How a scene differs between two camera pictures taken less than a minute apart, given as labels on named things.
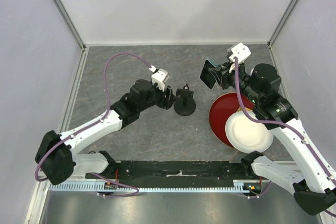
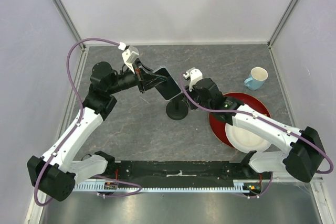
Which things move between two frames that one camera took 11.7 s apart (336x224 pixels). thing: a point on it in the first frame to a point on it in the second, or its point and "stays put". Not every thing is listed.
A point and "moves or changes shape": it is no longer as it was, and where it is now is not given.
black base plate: x=155 y=172 stays put
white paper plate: x=247 y=136 stays put
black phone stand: x=185 y=104 moves or changes shape
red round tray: x=222 y=107 stays put
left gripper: x=166 y=97 to x=142 y=80
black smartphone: x=206 y=76 moves or changes shape
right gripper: x=223 y=76 to x=191 y=97
